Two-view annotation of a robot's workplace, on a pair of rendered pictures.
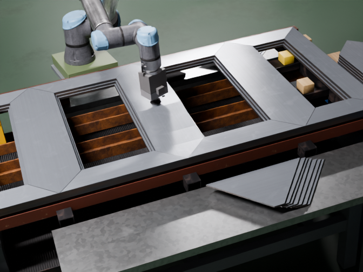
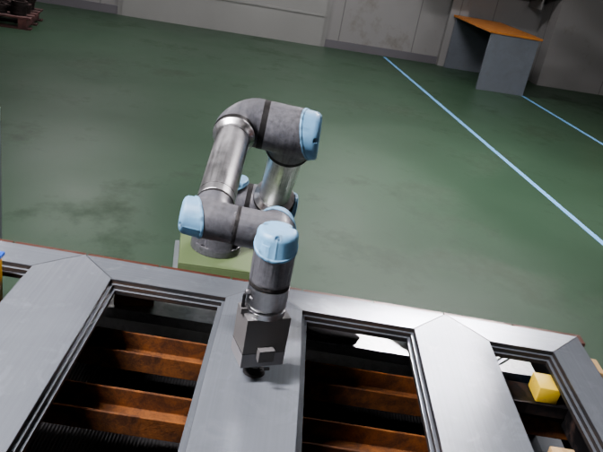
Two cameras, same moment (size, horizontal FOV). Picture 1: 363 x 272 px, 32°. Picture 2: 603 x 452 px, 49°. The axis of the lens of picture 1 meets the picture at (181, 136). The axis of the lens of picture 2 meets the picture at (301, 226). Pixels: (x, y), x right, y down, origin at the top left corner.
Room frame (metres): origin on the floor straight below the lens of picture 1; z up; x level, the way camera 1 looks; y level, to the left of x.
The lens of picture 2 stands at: (1.04, -0.19, 1.65)
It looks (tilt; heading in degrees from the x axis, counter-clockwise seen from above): 24 degrees down; 13
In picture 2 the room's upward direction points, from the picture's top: 11 degrees clockwise
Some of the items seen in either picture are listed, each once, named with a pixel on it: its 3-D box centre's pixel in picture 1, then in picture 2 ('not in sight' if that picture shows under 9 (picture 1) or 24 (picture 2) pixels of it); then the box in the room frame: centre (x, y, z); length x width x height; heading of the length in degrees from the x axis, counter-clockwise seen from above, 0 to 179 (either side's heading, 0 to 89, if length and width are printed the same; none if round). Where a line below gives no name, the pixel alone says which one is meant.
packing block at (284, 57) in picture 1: (286, 57); (544, 387); (2.44, -0.49, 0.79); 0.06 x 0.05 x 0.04; 16
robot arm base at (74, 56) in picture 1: (78, 49); (218, 231); (2.74, 0.45, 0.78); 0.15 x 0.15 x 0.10
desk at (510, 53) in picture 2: not in sight; (488, 54); (11.59, -0.03, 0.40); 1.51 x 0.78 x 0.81; 25
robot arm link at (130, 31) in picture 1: (135, 33); (266, 231); (2.15, 0.13, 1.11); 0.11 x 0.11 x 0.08; 17
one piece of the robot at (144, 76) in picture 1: (154, 82); (261, 334); (2.05, 0.08, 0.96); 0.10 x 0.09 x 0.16; 39
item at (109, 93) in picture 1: (168, 75); (333, 327); (2.61, 0.03, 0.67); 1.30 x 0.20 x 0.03; 106
